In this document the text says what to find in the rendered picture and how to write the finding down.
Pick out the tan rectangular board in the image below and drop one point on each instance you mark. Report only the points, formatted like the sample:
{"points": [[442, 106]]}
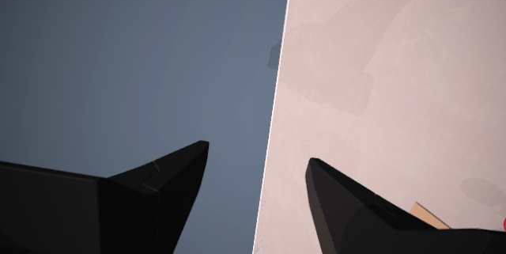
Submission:
{"points": [[420, 212]]}

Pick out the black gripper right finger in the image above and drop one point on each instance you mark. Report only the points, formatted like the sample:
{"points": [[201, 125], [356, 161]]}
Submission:
{"points": [[351, 219]]}

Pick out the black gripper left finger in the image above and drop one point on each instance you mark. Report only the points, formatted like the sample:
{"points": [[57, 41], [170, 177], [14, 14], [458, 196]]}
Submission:
{"points": [[140, 211]]}

